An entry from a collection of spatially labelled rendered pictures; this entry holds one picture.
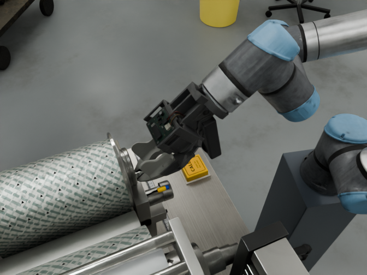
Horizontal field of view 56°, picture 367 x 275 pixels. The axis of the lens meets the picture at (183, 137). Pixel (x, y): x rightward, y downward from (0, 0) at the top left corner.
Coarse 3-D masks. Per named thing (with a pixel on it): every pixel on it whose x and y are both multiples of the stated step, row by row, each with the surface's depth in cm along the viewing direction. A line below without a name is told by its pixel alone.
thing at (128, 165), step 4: (124, 148) 64; (120, 152) 63; (124, 152) 63; (124, 156) 63; (128, 156) 63; (124, 160) 62; (128, 160) 62; (124, 164) 62; (128, 164) 62; (132, 164) 62; (128, 168) 62; (132, 168) 62; (128, 172) 62; (132, 172) 62; (128, 176) 62; (132, 176) 62; (132, 180) 63; (136, 180) 63; (132, 184) 64; (136, 184) 65
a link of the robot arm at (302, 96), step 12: (300, 60) 64; (300, 72) 58; (288, 84) 56; (300, 84) 57; (264, 96) 59; (276, 96) 58; (288, 96) 58; (300, 96) 58; (312, 96) 60; (276, 108) 61; (288, 108) 60; (300, 108) 60; (312, 108) 61; (288, 120) 64; (300, 120) 62
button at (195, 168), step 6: (198, 156) 108; (192, 162) 106; (198, 162) 106; (186, 168) 105; (192, 168) 105; (198, 168) 105; (204, 168) 105; (186, 174) 103; (192, 174) 103; (198, 174) 104; (204, 174) 105
